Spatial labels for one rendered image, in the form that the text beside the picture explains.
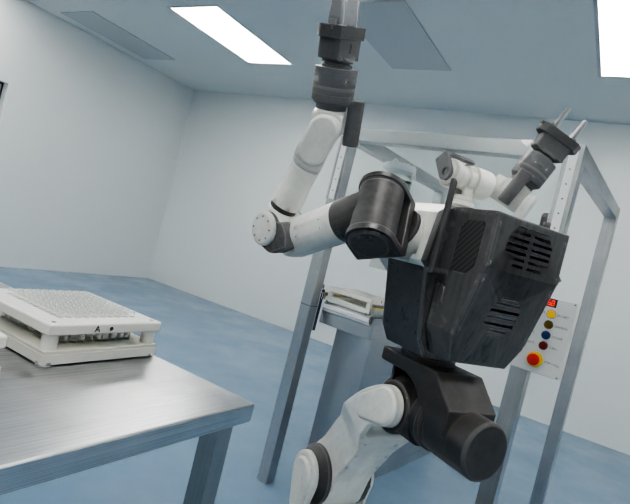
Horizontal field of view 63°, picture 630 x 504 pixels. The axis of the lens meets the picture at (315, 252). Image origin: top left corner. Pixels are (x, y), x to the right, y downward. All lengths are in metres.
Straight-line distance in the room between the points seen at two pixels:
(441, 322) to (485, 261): 0.14
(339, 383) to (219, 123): 5.65
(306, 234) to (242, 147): 6.22
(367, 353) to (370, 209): 1.55
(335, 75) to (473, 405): 0.70
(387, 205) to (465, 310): 0.24
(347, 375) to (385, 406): 1.40
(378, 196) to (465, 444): 0.47
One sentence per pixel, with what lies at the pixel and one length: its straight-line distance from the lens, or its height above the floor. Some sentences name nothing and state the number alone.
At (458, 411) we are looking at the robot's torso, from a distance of 1.03.
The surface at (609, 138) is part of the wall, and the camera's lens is 5.65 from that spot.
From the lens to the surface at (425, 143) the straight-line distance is 2.21.
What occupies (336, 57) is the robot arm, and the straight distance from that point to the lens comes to 1.06.
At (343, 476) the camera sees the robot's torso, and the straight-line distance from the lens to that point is 1.33.
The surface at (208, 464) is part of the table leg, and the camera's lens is 0.97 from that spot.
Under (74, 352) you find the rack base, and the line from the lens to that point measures 0.99.
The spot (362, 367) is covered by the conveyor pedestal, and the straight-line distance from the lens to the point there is 2.46.
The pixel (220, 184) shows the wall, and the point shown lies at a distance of 7.36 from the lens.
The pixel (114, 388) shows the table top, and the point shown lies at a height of 0.85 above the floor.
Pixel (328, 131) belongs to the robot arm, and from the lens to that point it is 1.07.
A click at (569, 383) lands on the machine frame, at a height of 0.75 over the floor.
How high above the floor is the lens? 1.15
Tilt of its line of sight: 1 degrees down
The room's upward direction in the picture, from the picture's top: 14 degrees clockwise
